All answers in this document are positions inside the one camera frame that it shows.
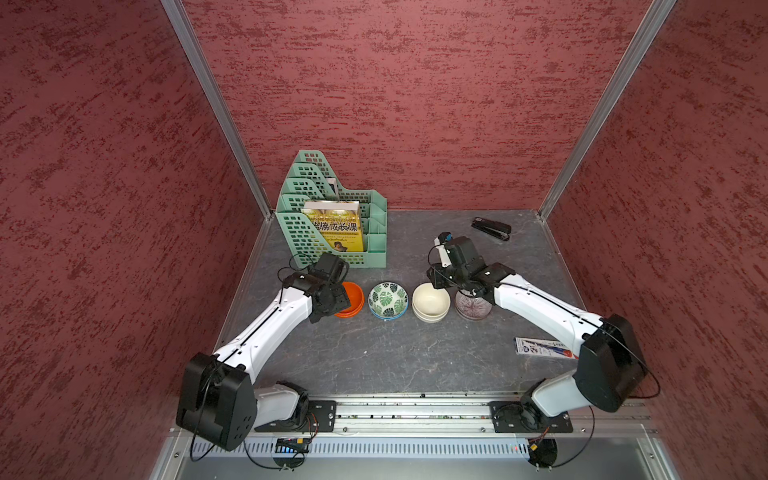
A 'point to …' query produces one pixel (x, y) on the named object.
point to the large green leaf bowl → (387, 301)
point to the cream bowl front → (430, 305)
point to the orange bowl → (356, 297)
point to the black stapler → (494, 228)
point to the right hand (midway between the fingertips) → (430, 277)
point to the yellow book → (339, 222)
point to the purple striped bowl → (472, 308)
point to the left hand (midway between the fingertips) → (334, 311)
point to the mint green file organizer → (309, 178)
